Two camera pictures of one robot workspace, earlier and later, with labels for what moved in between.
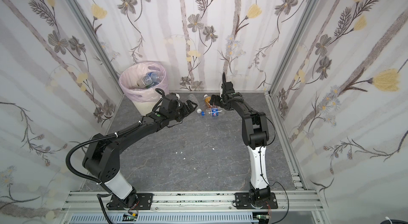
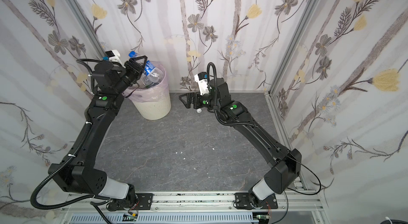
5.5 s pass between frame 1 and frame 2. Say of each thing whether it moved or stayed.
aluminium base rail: stayed
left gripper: moved
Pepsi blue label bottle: moved
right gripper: moved
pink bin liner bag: stayed
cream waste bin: stayed
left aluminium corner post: stayed
